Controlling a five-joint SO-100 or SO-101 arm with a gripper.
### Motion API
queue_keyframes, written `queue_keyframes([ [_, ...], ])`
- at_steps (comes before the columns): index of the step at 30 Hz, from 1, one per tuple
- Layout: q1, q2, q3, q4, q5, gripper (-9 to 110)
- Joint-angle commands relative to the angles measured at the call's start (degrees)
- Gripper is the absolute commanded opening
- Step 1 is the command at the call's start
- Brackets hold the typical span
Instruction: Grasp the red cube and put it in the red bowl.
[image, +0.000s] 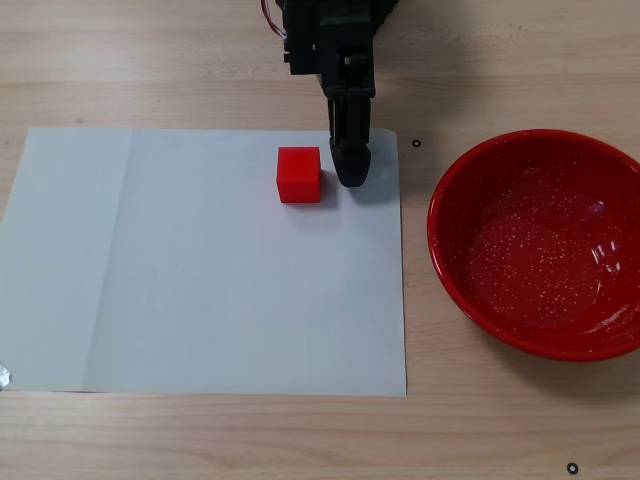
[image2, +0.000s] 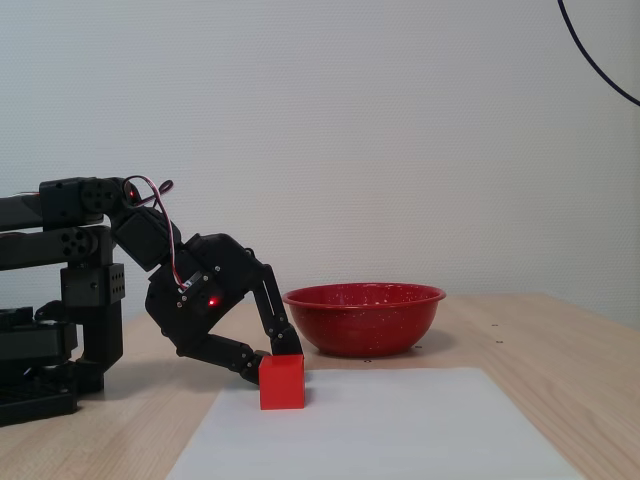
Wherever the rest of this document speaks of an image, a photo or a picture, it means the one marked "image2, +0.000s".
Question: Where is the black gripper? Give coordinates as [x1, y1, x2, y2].
[143, 231, 305, 389]

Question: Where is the red cube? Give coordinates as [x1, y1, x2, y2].
[258, 353, 307, 411]

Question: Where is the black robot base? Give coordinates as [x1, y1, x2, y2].
[0, 307, 81, 429]

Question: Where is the red speckled bowl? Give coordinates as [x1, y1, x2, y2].
[282, 282, 447, 358]

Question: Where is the white paper sheet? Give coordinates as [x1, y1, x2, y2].
[164, 367, 584, 480]

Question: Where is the red white black servo cable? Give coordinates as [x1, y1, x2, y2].
[122, 174, 194, 294]

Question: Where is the thin black hanging cable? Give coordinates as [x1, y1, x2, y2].
[556, 0, 640, 107]

